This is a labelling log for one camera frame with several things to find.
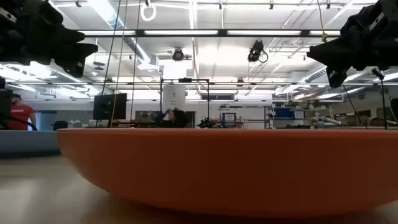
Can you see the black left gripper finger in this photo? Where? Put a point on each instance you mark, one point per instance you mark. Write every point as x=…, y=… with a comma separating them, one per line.
x=70, y=36
x=79, y=54

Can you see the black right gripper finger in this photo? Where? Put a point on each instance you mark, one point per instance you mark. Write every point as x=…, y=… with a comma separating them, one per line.
x=353, y=29
x=337, y=59

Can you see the background black robot arm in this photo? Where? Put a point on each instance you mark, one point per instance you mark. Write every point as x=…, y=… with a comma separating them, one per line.
x=205, y=124

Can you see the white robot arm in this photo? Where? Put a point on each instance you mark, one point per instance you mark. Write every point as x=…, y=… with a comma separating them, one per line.
x=326, y=120

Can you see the black tripod stand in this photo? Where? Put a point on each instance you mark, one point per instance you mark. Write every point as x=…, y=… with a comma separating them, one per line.
x=384, y=102

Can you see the black computer monitor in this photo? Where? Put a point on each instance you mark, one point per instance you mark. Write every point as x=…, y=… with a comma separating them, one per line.
x=122, y=105

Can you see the black box-shaped device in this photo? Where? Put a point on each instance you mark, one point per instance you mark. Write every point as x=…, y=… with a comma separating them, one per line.
x=4, y=105

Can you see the blue storage bin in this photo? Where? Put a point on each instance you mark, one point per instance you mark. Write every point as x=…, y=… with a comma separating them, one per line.
x=283, y=113

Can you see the person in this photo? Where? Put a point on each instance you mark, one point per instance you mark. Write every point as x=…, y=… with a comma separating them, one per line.
x=178, y=119
x=20, y=113

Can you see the white column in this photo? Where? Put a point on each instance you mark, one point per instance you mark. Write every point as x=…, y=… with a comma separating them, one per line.
x=174, y=96

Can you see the white framed sign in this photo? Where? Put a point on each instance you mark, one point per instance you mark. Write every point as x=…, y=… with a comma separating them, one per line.
x=229, y=117

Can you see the black light bar frame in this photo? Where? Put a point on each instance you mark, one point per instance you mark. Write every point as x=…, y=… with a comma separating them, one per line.
x=140, y=32

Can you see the black hanging camera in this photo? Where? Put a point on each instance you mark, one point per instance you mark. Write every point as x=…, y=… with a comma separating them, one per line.
x=255, y=51

